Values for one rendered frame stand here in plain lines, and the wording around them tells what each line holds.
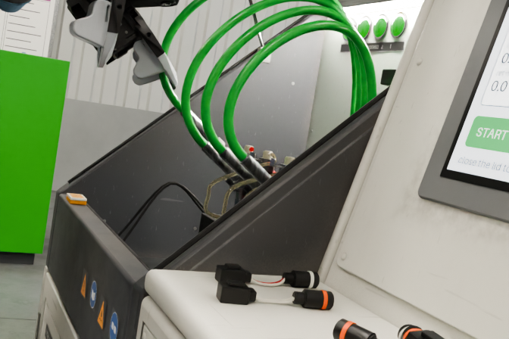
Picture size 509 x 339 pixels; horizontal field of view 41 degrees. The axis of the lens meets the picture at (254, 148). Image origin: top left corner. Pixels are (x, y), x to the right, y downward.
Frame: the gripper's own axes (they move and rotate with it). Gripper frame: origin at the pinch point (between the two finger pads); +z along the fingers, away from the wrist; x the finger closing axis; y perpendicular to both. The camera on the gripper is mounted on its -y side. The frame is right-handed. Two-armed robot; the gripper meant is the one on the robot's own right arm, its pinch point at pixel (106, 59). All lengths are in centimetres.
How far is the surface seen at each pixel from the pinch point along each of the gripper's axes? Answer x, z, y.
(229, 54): 4.8, -3.6, -16.2
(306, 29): 12.8, -8.3, -23.8
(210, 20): -638, -88, -234
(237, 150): 12.8, 9.5, -16.5
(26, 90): -341, 13, -23
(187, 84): -3.2, 1.5, -13.3
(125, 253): 5.0, 26.3, -5.5
